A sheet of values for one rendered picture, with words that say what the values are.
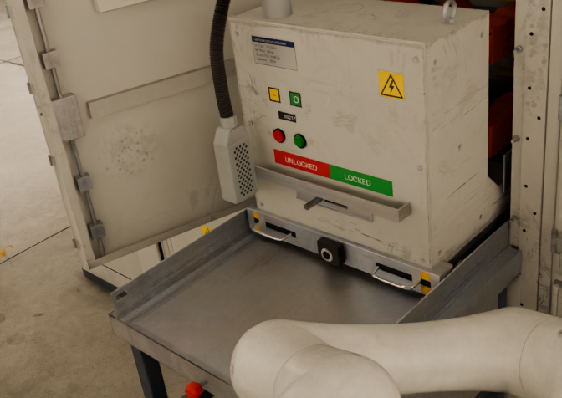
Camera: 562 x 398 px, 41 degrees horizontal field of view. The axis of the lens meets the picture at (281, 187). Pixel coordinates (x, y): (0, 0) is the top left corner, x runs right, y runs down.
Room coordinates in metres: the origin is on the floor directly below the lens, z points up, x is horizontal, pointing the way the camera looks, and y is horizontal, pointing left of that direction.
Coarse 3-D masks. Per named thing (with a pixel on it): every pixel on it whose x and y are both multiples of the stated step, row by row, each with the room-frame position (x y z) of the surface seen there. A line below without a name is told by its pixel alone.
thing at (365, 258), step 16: (256, 208) 1.58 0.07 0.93; (272, 224) 1.54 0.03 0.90; (288, 224) 1.50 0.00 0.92; (288, 240) 1.51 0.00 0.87; (304, 240) 1.47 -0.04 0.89; (336, 240) 1.40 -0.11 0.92; (352, 256) 1.37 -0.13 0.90; (368, 256) 1.34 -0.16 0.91; (384, 256) 1.31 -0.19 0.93; (368, 272) 1.34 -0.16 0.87; (384, 272) 1.31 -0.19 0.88; (400, 272) 1.28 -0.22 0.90; (432, 272) 1.23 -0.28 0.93; (448, 272) 1.24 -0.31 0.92
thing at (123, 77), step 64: (64, 0) 1.62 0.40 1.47; (128, 0) 1.66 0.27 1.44; (192, 0) 1.76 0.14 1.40; (256, 0) 1.83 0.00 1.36; (64, 64) 1.61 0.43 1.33; (128, 64) 1.67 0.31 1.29; (192, 64) 1.74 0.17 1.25; (64, 128) 1.57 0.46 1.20; (128, 128) 1.66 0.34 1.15; (192, 128) 1.73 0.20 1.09; (128, 192) 1.64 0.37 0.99; (192, 192) 1.72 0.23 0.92
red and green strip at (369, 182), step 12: (276, 156) 1.52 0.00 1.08; (288, 156) 1.50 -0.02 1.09; (300, 156) 1.47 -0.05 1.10; (300, 168) 1.47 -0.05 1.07; (312, 168) 1.45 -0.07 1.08; (324, 168) 1.42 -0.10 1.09; (336, 168) 1.40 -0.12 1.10; (336, 180) 1.40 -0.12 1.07; (348, 180) 1.38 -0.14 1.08; (360, 180) 1.35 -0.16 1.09; (372, 180) 1.33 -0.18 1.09; (384, 180) 1.31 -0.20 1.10; (384, 192) 1.31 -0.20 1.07
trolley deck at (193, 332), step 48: (480, 240) 1.44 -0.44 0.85; (192, 288) 1.40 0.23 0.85; (240, 288) 1.37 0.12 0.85; (288, 288) 1.35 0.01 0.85; (336, 288) 1.33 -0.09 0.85; (384, 288) 1.30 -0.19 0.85; (480, 288) 1.25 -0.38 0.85; (144, 336) 1.26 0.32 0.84; (192, 336) 1.23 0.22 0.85; (240, 336) 1.21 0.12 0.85
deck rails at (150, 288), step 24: (240, 216) 1.59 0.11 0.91; (216, 240) 1.53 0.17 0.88; (240, 240) 1.57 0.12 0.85; (504, 240) 1.38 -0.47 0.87; (168, 264) 1.43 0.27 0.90; (192, 264) 1.48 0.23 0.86; (216, 264) 1.48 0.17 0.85; (480, 264) 1.31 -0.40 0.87; (120, 288) 1.34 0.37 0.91; (144, 288) 1.38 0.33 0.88; (168, 288) 1.41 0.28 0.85; (432, 288) 1.19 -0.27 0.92; (456, 288) 1.24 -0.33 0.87; (120, 312) 1.33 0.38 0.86; (144, 312) 1.33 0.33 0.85; (408, 312) 1.13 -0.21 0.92; (432, 312) 1.18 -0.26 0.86
